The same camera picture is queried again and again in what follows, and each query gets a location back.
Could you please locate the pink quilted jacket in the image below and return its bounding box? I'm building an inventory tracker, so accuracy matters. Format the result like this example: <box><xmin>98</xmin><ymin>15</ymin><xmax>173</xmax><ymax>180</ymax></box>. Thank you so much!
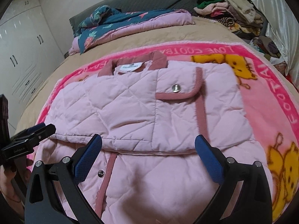
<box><xmin>35</xmin><ymin>52</ymin><xmax>272</xmax><ymax>223</ymax></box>

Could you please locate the pile of assorted clothes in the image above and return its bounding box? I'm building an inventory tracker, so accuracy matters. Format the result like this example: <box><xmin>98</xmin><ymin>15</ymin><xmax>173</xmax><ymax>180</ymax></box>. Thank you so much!
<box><xmin>194</xmin><ymin>0</ymin><xmax>287</xmax><ymax>75</ymax></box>

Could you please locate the person's left hand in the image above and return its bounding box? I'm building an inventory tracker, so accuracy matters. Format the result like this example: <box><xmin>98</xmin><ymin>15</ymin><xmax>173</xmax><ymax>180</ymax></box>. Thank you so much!
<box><xmin>1</xmin><ymin>166</ymin><xmax>24</xmax><ymax>218</ymax></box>

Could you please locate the pink cartoon fleece blanket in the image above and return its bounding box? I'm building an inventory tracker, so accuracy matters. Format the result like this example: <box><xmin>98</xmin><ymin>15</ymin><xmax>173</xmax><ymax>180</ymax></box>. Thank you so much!
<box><xmin>26</xmin><ymin>41</ymin><xmax>298</xmax><ymax>223</ymax></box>

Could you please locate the white wardrobe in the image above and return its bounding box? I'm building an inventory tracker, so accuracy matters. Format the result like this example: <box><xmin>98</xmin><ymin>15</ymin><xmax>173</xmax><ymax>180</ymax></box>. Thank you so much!
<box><xmin>1</xmin><ymin>0</ymin><xmax>64</xmax><ymax>130</ymax></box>

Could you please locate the teal floral pink quilt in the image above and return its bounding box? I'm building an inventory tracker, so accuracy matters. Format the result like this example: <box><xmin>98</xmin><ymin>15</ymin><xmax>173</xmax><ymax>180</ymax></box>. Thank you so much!
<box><xmin>68</xmin><ymin>6</ymin><xmax>194</xmax><ymax>55</ymax></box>

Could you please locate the tan bed sheet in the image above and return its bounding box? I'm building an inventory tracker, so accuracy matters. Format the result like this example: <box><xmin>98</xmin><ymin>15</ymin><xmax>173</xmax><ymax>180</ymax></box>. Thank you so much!
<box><xmin>16</xmin><ymin>18</ymin><xmax>298</xmax><ymax>138</ymax></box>

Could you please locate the white satin curtain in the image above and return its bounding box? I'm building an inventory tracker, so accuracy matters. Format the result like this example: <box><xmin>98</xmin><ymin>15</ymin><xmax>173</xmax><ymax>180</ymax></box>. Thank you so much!
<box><xmin>252</xmin><ymin>0</ymin><xmax>298</xmax><ymax>88</ymax></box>

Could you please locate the dark grey headboard cushion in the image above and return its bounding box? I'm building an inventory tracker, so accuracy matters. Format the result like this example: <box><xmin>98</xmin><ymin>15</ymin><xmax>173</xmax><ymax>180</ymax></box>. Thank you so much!
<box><xmin>69</xmin><ymin>0</ymin><xmax>196</xmax><ymax>33</ymax></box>

